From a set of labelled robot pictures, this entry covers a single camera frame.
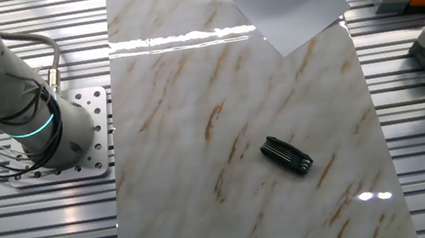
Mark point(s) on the white paper sheet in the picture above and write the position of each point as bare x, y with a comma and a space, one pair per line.
284, 3

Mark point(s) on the marble pattern table mat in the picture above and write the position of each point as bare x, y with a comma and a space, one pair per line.
182, 140

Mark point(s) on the dark folding hex key set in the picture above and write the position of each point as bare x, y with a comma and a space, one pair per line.
285, 154

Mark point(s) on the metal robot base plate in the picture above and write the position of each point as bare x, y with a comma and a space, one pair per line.
103, 152

